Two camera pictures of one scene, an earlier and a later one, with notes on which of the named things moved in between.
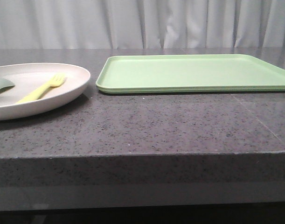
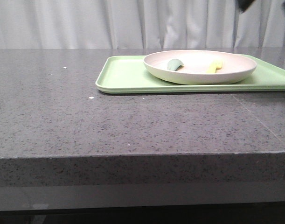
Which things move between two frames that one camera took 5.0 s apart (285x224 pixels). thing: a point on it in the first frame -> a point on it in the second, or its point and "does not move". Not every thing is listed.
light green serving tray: [191, 73] does not move
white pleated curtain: [142, 24] does not move
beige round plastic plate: [27, 78] -> [196, 63]
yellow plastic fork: [55, 80] -> [217, 65]
